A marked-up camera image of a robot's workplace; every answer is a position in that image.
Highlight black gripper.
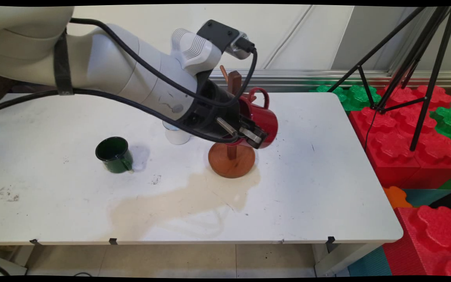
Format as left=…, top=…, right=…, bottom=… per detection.
left=182, top=80, right=268, bottom=149

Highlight red enamel mug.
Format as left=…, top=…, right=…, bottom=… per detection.
left=225, top=87, right=279, bottom=150

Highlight brown wooden mug tree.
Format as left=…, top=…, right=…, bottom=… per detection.
left=208, top=65, right=256, bottom=179

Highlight white enamel mug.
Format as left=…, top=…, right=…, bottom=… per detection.
left=163, top=121, right=192, bottom=145

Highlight green foam building block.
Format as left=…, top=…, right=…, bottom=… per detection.
left=310, top=84, right=382, bottom=112
left=429, top=107, right=451, bottom=165

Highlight dark green enamel mug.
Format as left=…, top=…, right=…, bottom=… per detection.
left=95, top=137, right=134, bottom=174

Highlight white table leg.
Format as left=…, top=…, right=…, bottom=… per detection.
left=313, top=243, right=383, bottom=278

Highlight orange foam piece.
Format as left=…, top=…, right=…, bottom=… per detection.
left=382, top=186, right=413, bottom=210

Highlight red foam building block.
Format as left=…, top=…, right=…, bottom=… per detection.
left=382, top=206, right=451, bottom=277

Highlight brown wicker basket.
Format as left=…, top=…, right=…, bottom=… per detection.
left=0, top=72, right=58, bottom=109

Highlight black camera cable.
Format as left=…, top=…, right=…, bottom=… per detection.
left=69, top=18, right=258, bottom=108

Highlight aluminium wall rail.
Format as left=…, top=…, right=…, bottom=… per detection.
left=209, top=69, right=451, bottom=93

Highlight white wall cable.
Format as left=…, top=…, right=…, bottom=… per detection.
left=263, top=5, right=314, bottom=70

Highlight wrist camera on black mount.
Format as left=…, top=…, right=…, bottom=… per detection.
left=197, top=20, right=256, bottom=60

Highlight thin black tripod cable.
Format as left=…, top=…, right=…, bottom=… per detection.
left=364, top=110, right=379, bottom=152

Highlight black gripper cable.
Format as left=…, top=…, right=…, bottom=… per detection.
left=0, top=89, right=239, bottom=144

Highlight black camera tripod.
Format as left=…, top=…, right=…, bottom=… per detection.
left=327, top=6, right=451, bottom=152

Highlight black velcro arm strap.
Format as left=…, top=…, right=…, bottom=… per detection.
left=53, top=31, right=74, bottom=96

